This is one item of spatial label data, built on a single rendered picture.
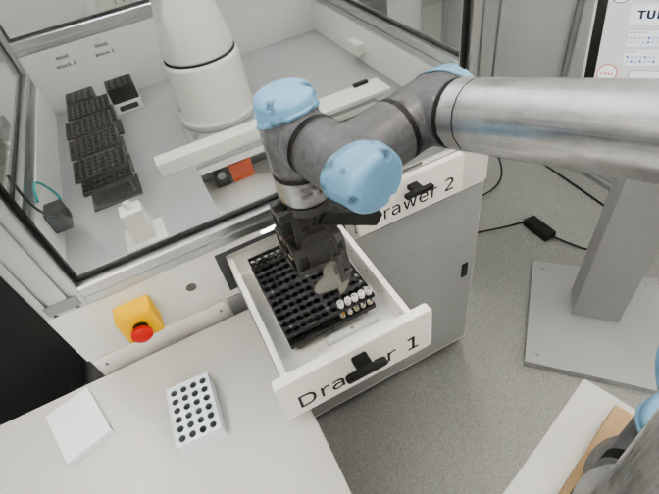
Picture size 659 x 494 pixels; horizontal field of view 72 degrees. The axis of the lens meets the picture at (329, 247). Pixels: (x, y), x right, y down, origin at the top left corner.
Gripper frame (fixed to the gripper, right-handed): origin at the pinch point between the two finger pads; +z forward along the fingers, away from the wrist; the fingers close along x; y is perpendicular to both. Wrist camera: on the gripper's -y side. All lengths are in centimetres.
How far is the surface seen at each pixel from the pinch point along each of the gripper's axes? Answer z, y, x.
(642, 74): -4, -83, -8
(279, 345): 13.7, 13.1, -3.1
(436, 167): 5.5, -36.3, -19.5
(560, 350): 95, -77, 2
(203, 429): 19.0, 32.0, 1.3
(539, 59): 55, -172, -107
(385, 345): 8.1, -1.8, 11.0
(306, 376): 5.1, 12.5, 10.3
